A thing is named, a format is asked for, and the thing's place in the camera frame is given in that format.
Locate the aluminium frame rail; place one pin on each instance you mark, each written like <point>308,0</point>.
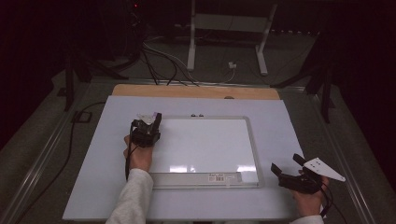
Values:
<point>34,165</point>
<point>345,161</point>

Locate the person's left hand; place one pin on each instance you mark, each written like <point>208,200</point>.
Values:
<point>140,157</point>

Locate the small black square plate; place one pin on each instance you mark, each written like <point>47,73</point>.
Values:
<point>82,116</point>

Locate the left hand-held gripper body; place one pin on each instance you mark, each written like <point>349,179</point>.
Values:
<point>145,132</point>

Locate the person's right hand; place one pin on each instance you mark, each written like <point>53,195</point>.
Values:
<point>309,202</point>

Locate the white metal stand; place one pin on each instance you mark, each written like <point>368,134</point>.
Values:
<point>230,23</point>

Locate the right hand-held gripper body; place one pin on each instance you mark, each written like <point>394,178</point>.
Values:
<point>300,183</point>

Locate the large white sheet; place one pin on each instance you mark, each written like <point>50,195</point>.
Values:
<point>102,149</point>

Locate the dark equipment with red light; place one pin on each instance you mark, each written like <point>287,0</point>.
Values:
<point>134,25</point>

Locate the black tripod stand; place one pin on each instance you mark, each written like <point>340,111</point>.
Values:
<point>325,93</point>
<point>70,77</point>

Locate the silver-framed whiteboard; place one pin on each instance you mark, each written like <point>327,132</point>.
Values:
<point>211,146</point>

